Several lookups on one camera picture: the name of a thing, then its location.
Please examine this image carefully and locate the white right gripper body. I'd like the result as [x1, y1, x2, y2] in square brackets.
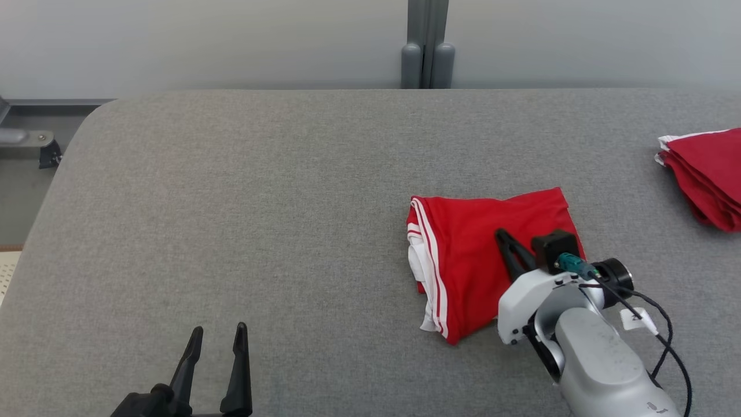
[497, 268, 606, 346]

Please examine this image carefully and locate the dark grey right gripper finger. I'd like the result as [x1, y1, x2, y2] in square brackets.
[495, 229, 536, 283]

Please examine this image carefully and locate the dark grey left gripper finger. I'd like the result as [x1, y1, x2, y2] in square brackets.
[152, 326, 204, 417]
[220, 323, 253, 417]

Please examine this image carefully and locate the red white basketball jersey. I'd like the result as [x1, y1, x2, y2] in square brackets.
[405, 186, 586, 346]

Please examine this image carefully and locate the red clothes stack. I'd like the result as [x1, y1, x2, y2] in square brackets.
[654, 127, 741, 233]

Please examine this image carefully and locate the black round gripper motor cap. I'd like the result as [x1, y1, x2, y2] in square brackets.
[592, 258, 634, 292]

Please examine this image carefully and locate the white perforated panel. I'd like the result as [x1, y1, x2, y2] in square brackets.
[0, 250, 19, 306]

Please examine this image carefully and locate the black caster wheel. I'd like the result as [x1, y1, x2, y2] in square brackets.
[39, 141, 63, 170]

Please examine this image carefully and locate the teal cable connector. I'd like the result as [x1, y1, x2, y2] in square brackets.
[557, 253, 601, 280]

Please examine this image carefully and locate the white cable tag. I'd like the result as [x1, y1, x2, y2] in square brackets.
[621, 307, 659, 335]

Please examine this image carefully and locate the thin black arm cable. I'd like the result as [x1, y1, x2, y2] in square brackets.
[579, 278, 694, 417]

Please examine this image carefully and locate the grey rounded post foot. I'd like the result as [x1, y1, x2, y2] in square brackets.
[401, 42, 422, 89]
[431, 42, 456, 89]

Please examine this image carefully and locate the grey wall partition post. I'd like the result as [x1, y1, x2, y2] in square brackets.
[407, 0, 449, 89]

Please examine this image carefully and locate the grey metal bracket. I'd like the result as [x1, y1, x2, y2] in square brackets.
[0, 129, 56, 147]

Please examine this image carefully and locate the grey wall baseboard rail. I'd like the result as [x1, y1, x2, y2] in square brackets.
[0, 96, 116, 108]

